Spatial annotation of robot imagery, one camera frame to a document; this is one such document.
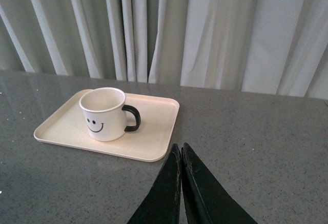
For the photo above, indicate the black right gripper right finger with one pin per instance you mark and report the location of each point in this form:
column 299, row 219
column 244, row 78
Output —
column 205, row 199

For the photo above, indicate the white pleated curtain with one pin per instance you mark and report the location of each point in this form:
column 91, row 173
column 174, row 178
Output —
column 262, row 46

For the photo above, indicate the white smiley mug black handle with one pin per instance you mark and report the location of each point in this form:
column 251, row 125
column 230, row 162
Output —
column 107, row 115

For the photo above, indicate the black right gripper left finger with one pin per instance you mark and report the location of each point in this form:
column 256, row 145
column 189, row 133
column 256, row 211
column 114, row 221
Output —
column 162, row 203

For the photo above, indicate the cream rectangular tray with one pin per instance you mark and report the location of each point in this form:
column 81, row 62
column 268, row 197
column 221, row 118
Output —
column 66, row 127

